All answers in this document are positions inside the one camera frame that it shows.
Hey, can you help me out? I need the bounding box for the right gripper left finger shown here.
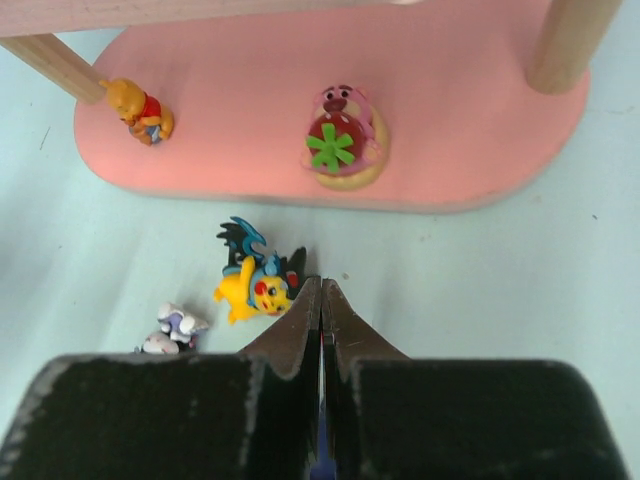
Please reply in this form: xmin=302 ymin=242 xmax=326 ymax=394
xmin=1 ymin=277 xmax=321 ymax=479

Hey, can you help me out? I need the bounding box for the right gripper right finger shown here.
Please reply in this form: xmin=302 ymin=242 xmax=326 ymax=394
xmin=321 ymin=279 xmax=629 ymax=479

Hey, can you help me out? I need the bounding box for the black purple-bow imp figurine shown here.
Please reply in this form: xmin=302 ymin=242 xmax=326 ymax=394
xmin=133 ymin=302 xmax=211 ymax=355

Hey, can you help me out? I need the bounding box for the pink bear strawberry figurine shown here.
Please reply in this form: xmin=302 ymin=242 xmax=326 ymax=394
xmin=302 ymin=84 xmax=390 ymax=191

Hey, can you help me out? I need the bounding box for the pink three-tier shelf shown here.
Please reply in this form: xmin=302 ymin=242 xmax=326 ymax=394
xmin=1 ymin=1 xmax=620 ymax=213

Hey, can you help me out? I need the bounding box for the yellow mouse dragon-costume figurine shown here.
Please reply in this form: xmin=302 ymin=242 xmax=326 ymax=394
xmin=213 ymin=216 xmax=307 ymax=324

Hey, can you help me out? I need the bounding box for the yellow bear figurine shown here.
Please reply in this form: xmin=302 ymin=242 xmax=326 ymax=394
xmin=99 ymin=78 xmax=175 ymax=146

